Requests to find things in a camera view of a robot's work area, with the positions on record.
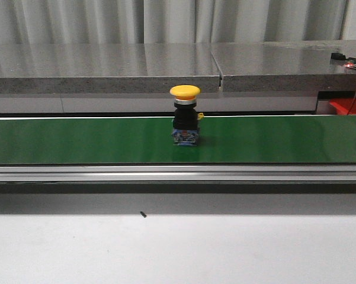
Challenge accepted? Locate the white cabinet panel under counter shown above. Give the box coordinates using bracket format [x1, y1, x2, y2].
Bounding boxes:
[0, 91, 318, 114]

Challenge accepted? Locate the grey stone countertop slab right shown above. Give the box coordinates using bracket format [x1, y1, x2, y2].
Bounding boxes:
[211, 40, 356, 92]

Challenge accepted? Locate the grey stone countertop slab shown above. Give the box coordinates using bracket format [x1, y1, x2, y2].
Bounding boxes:
[211, 40, 356, 92]
[0, 44, 220, 94]

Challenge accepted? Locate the green conveyor belt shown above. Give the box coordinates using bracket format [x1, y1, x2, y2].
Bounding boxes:
[0, 115, 356, 165]

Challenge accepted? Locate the black connector plug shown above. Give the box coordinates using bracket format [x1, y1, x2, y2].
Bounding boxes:
[331, 53, 346, 61]

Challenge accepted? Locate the grey stone countertop slab left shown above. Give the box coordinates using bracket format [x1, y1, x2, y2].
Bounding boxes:
[0, 44, 220, 94]

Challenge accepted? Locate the red plastic bin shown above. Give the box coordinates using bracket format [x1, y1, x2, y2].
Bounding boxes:
[329, 98, 356, 115]

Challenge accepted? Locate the small circuit board red LED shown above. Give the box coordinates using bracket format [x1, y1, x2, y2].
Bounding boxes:
[344, 57, 356, 70]

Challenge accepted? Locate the grey curtain backdrop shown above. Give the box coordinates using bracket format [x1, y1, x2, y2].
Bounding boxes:
[0, 1, 356, 44]

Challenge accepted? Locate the aluminium conveyor side rail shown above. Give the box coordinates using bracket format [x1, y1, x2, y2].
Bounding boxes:
[0, 164, 356, 184]

